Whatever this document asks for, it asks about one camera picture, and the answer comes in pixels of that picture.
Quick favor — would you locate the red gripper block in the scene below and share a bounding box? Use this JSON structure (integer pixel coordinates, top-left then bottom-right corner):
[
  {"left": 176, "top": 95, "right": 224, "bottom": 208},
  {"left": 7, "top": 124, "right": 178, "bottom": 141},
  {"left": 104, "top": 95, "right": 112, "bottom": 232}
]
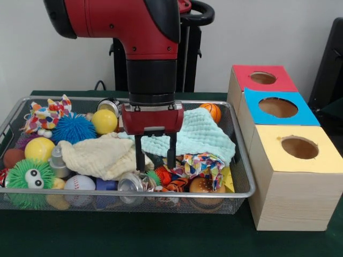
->
[{"left": 122, "top": 108, "right": 185, "bottom": 172}]

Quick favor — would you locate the wooden box with three holes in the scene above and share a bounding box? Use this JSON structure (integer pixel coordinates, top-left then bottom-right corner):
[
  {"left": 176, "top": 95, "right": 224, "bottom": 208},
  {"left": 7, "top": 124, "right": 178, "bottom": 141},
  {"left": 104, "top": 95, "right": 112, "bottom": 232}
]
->
[{"left": 226, "top": 64, "right": 343, "bottom": 231}]

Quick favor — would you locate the colourful patterned cloth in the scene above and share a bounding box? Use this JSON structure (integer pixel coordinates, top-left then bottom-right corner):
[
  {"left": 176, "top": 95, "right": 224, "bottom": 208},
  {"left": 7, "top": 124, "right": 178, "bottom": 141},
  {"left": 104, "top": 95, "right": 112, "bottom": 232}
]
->
[
  {"left": 20, "top": 94, "right": 72, "bottom": 134},
  {"left": 171, "top": 152, "right": 226, "bottom": 191}
]

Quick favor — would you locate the mint waffle cloth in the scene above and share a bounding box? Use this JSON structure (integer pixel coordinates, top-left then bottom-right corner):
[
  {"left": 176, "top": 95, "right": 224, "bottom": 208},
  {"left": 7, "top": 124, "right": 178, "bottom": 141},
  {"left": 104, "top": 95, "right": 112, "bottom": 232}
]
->
[{"left": 117, "top": 108, "right": 236, "bottom": 168}]

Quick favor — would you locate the cream waffle cloth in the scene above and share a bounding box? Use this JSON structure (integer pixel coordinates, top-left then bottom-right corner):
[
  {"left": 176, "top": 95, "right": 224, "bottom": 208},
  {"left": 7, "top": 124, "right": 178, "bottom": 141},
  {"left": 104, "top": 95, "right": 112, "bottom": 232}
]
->
[{"left": 57, "top": 132, "right": 155, "bottom": 182}]

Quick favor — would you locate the yellow ball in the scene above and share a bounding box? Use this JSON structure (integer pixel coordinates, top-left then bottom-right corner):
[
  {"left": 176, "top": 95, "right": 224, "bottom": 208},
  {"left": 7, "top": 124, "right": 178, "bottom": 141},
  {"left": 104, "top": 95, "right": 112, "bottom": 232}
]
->
[
  {"left": 24, "top": 137, "right": 56, "bottom": 163},
  {"left": 91, "top": 109, "right": 118, "bottom": 135}
]

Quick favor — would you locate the small orange basketball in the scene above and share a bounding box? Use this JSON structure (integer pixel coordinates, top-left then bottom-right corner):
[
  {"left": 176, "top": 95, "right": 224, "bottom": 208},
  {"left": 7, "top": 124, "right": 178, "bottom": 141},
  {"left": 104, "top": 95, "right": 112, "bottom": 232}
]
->
[{"left": 198, "top": 103, "right": 222, "bottom": 124}]

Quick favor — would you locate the white baseball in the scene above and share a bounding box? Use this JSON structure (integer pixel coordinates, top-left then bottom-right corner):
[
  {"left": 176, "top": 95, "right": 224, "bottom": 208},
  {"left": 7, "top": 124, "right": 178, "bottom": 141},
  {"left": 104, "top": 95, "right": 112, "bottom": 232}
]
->
[{"left": 63, "top": 175, "right": 96, "bottom": 207}]

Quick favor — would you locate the dark green table cloth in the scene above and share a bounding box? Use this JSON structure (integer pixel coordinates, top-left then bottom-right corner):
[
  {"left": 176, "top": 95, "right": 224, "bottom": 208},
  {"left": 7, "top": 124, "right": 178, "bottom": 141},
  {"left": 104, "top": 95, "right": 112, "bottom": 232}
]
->
[
  {"left": 320, "top": 97, "right": 343, "bottom": 116},
  {"left": 0, "top": 90, "right": 343, "bottom": 257}
]

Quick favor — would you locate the blue spiky ball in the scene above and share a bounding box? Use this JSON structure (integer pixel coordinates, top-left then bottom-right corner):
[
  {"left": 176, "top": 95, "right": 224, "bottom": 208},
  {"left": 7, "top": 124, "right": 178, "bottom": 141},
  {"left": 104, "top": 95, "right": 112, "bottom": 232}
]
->
[{"left": 51, "top": 112, "right": 97, "bottom": 145}]

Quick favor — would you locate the green spiky googly-eyed ball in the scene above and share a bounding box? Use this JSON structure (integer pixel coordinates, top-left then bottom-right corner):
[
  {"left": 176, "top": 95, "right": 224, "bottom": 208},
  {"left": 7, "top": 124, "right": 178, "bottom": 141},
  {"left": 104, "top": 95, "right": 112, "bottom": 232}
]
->
[{"left": 4, "top": 157, "right": 57, "bottom": 209}]

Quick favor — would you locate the shallow wire mesh bin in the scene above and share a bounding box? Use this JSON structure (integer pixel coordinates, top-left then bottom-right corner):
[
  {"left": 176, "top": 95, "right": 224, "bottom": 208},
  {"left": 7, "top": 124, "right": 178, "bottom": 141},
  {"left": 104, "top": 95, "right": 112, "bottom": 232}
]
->
[{"left": 0, "top": 95, "right": 257, "bottom": 215}]

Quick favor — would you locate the black cable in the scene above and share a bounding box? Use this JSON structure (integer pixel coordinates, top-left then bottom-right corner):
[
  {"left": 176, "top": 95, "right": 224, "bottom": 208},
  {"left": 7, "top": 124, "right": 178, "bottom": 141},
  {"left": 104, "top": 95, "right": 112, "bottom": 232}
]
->
[{"left": 94, "top": 79, "right": 108, "bottom": 92}]

